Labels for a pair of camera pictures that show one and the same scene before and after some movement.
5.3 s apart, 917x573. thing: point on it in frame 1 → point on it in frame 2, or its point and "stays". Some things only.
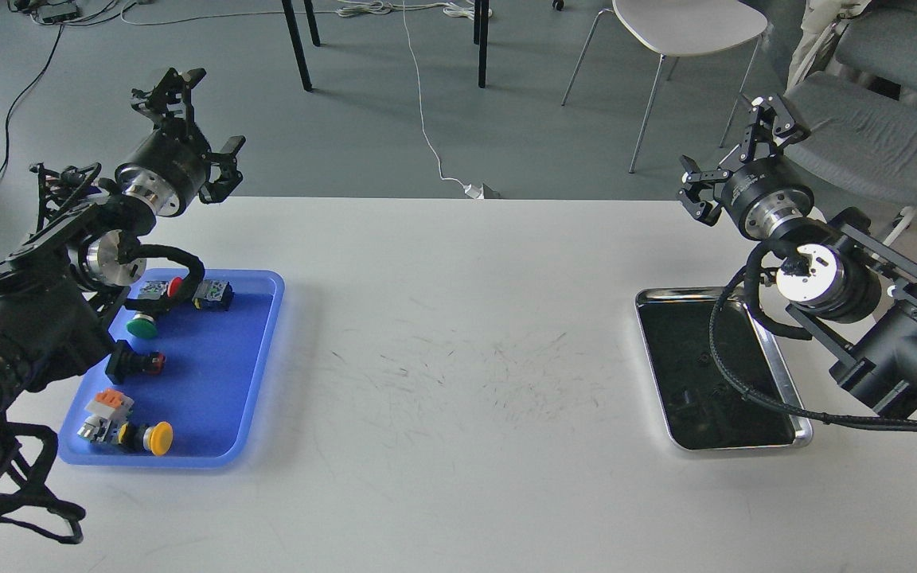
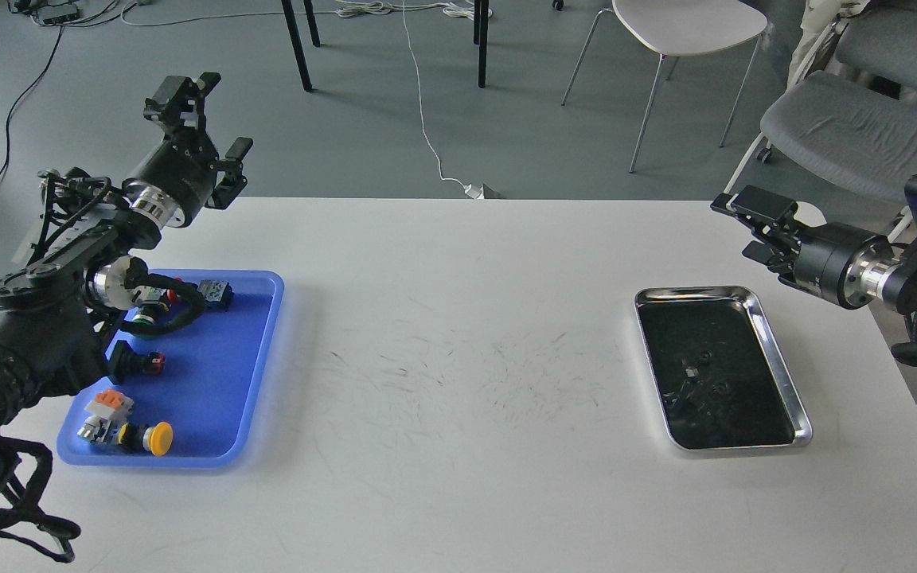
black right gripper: (761, 196) → (844, 263)
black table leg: (484, 9) stays
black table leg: (312, 21) stays
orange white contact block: (111, 403) stays
